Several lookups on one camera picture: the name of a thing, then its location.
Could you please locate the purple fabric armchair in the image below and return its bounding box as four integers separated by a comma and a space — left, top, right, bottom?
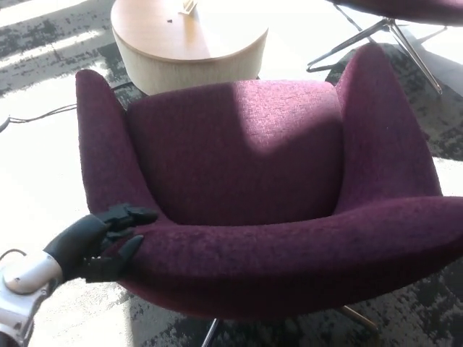
75, 42, 463, 347

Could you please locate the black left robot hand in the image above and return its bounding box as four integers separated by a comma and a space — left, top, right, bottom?
42, 203, 158, 284

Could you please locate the round wooden side table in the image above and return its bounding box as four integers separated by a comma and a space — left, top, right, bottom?
110, 0, 270, 96

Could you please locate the purple chair with metal legs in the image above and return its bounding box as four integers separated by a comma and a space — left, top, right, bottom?
306, 0, 463, 95

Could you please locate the thin black floor cable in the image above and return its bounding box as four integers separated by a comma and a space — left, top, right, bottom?
0, 103, 78, 132

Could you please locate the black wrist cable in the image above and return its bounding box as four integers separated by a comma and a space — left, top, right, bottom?
0, 248, 28, 262

